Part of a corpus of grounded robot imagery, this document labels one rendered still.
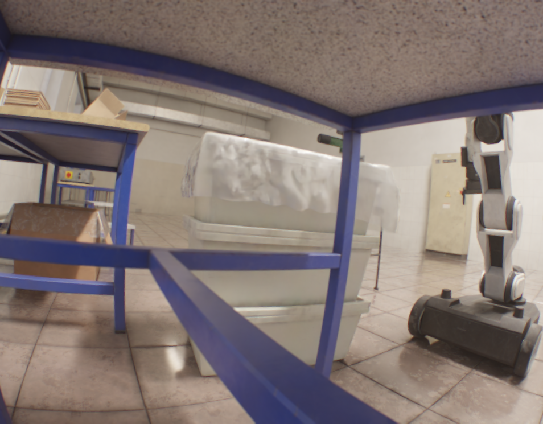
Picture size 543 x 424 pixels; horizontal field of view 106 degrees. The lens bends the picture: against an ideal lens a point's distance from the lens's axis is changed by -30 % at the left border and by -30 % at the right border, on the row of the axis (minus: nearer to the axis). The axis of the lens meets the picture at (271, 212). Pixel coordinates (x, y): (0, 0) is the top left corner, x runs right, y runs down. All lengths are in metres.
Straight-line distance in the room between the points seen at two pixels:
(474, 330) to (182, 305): 1.12
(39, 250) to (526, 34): 0.65
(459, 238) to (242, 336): 5.47
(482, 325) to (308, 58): 1.08
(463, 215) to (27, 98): 5.78
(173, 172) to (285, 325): 9.84
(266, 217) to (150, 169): 9.68
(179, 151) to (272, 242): 9.98
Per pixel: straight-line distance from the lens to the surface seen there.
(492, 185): 1.31
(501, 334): 1.21
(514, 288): 1.44
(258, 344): 0.17
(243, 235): 0.75
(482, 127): 1.25
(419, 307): 1.35
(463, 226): 5.58
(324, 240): 0.86
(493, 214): 1.28
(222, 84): 0.49
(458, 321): 1.27
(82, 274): 1.74
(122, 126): 1.02
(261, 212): 0.80
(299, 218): 0.85
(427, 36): 0.38
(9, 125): 1.14
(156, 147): 10.54
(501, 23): 0.37
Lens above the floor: 0.50
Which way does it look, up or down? level
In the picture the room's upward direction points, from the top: 6 degrees clockwise
